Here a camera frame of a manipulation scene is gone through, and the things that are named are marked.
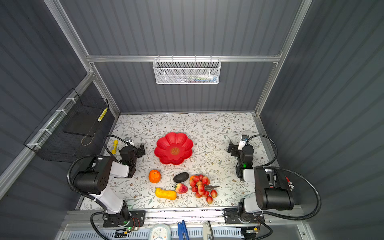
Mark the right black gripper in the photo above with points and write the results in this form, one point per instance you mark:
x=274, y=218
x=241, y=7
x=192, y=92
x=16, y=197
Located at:
x=234, y=148

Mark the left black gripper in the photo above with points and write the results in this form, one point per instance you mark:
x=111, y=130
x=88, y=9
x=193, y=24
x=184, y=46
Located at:
x=139, y=150

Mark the fake orange fruit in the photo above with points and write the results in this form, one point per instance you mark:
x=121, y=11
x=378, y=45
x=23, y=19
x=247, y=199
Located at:
x=155, y=176

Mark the fake red grape bunch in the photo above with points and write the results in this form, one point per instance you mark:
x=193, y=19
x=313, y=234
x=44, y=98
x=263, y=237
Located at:
x=202, y=188

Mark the fake black avocado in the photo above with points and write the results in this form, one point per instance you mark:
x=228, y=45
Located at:
x=182, y=177

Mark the fake red yellow peach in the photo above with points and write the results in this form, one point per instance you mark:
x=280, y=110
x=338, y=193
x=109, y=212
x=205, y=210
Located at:
x=181, y=188

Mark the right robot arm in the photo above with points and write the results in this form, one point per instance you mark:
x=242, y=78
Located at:
x=271, y=192

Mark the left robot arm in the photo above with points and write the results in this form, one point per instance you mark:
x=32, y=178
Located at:
x=89, y=177

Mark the red flower-shaped fruit bowl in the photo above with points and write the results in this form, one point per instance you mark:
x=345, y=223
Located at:
x=174, y=148

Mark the yellow marker on table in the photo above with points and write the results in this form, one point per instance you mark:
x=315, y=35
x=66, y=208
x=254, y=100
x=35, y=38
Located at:
x=115, y=145

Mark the yellow marker in basket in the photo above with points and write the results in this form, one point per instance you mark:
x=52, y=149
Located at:
x=101, y=116

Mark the white alarm clock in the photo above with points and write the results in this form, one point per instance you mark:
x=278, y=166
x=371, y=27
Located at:
x=160, y=232

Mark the white tube in basket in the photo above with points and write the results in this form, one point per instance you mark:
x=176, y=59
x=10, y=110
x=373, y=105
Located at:
x=208, y=78

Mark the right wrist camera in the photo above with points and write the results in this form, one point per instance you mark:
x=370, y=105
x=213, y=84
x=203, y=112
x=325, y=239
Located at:
x=243, y=142

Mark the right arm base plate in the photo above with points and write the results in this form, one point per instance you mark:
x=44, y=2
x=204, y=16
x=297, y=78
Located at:
x=234, y=216

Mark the black wire wall basket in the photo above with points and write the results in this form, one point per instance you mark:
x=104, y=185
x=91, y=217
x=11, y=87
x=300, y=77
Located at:
x=72, y=131

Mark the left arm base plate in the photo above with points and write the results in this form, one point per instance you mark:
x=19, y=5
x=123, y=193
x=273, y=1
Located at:
x=134, y=219

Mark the blue handled tool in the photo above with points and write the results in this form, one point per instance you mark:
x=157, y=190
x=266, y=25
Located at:
x=182, y=231

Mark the white wire wall basket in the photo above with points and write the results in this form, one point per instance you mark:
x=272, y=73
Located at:
x=184, y=73

